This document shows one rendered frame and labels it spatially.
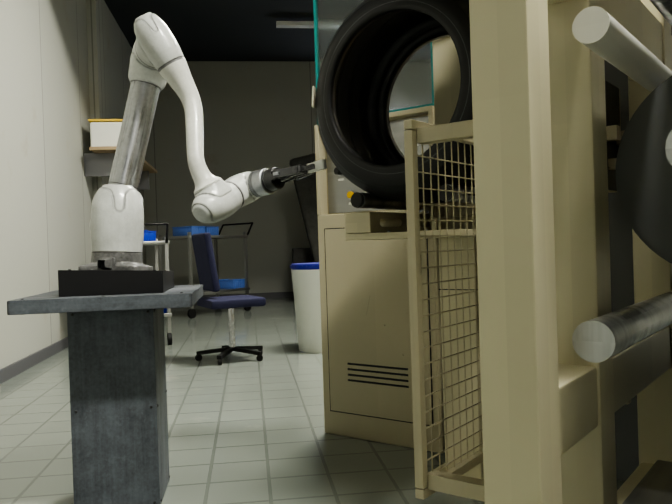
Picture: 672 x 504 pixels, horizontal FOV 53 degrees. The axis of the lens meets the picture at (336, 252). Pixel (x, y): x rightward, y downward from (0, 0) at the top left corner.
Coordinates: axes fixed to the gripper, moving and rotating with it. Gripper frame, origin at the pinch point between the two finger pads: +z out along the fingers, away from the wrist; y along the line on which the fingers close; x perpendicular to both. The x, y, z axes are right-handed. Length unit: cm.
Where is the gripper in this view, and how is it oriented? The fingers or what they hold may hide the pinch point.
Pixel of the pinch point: (316, 166)
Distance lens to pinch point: 216.0
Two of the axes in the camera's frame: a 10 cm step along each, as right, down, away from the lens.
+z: 7.9, -1.6, -6.0
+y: 6.0, -0.2, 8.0
